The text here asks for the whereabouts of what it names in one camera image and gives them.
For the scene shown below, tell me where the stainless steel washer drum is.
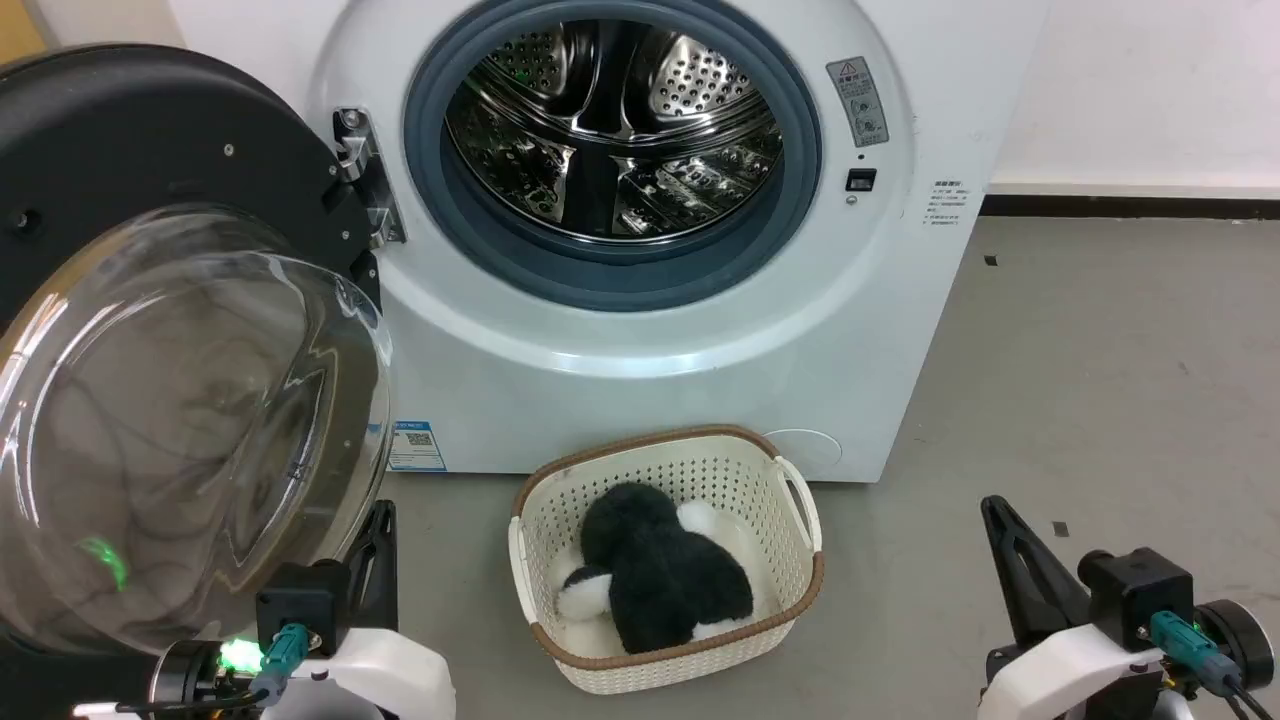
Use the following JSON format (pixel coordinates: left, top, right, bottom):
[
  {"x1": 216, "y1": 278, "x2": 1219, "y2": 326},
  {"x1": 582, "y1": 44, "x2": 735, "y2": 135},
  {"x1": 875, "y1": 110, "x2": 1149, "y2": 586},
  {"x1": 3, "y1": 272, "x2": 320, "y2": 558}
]
[{"x1": 444, "y1": 18, "x2": 787, "y2": 242}]

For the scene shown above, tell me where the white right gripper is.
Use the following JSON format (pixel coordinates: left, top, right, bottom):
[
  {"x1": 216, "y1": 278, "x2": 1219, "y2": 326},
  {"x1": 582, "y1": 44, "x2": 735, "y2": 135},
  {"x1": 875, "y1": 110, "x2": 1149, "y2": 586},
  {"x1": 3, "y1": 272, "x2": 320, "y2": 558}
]
[{"x1": 978, "y1": 495, "x2": 1173, "y2": 720}]

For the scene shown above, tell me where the teal plug black cable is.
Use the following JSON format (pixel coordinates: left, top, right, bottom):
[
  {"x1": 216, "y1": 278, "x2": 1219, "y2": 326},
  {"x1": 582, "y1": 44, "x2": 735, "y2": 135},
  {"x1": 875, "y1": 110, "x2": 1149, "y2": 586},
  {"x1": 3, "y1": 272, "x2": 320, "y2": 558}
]
[
  {"x1": 1148, "y1": 611, "x2": 1263, "y2": 720},
  {"x1": 115, "y1": 621, "x2": 313, "y2": 716}
]

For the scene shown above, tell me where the metal door hinge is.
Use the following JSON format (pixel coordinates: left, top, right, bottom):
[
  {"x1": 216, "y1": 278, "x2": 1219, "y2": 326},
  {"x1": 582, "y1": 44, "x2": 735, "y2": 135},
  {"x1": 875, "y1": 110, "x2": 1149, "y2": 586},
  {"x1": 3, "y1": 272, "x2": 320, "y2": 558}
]
[{"x1": 332, "y1": 107, "x2": 408, "y2": 250}]

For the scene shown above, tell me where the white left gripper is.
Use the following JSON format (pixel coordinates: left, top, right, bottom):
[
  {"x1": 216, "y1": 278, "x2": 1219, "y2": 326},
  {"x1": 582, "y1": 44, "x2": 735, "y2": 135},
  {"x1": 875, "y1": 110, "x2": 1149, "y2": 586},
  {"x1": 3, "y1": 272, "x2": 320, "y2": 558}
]
[{"x1": 262, "y1": 500, "x2": 457, "y2": 720}]

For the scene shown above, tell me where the black wall baseboard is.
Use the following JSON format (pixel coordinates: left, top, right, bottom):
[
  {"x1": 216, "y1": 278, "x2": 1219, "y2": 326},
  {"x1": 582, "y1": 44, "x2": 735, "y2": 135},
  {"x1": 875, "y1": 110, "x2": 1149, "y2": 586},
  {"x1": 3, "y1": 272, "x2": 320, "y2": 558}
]
[{"x1": 980, "y1": 194, "x2": 1280, "y2": 220}]

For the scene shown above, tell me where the black round glass washer door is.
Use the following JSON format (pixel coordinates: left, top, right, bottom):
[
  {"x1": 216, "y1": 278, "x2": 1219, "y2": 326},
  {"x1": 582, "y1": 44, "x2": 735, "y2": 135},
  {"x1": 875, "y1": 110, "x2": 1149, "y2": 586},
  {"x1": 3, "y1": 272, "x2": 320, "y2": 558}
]
[{"x1": 0, "y1": 42, "x2": 397, "y2": 663}]

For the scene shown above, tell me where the blue white energy label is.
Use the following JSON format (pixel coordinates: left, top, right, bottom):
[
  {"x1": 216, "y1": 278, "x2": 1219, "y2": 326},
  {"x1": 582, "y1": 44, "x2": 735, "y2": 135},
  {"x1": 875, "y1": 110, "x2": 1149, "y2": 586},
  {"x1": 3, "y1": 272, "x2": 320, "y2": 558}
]
[{"x1": 387, "y1": 420, "x2": 448, "y2": 473}]

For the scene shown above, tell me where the small printed text label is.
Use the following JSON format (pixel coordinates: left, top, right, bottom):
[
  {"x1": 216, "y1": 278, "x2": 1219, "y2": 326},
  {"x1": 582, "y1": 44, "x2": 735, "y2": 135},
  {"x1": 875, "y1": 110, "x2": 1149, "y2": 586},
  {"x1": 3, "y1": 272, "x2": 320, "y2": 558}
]
[{"x1": 922, "y1": 179, "x2": 967, "y2": 234}]

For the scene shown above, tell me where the black and white plush toy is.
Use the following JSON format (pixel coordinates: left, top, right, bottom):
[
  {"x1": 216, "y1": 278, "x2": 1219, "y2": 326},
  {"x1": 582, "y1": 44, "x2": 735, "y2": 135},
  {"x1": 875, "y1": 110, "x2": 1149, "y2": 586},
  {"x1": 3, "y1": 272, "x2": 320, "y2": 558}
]
[{"x1": 555, "y1": 482, "x2": 757, "y2": 657}]

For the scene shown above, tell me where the grey warning sticker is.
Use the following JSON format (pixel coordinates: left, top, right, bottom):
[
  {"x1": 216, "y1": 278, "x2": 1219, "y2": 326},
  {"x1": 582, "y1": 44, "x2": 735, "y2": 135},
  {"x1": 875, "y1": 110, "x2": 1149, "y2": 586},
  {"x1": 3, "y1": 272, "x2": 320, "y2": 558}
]
[{"x1": 826, "y1": 56, "x2": 890, "y2": 149}]

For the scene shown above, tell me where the white front-load washing machine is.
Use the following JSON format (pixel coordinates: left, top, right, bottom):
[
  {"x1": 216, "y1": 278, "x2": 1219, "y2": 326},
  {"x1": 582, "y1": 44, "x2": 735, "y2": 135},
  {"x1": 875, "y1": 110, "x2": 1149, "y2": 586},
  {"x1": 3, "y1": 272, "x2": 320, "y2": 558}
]
[{"x1": 165, "y1": 0, "x2": 1051, "y2": 486}]

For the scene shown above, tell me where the cream perforated laundry basket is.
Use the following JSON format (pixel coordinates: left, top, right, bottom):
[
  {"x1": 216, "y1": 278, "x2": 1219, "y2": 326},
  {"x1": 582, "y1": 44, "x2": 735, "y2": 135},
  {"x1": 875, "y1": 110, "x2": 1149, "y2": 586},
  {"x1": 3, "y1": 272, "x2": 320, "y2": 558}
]
[{"x1": 507, "y1": 425, "x2": 827, "y2": 696}]

